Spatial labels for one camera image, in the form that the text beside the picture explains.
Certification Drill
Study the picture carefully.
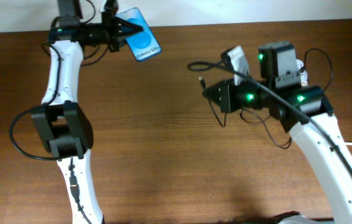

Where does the blue Samsung Galaxy smartphone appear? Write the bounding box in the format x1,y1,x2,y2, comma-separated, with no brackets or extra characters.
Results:
116,7,162,62

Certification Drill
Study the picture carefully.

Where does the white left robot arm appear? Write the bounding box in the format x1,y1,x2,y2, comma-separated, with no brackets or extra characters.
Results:
31,1,143,223

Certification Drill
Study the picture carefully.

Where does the white power extension socket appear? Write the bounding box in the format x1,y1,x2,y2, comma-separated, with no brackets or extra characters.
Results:
296,59,308,87

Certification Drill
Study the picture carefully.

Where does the black phone charger cable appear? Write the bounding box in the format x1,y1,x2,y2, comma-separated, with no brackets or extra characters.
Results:
198,48,334,149

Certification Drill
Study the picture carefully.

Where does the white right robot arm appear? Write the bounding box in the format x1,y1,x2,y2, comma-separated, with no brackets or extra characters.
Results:
203,41,352,223

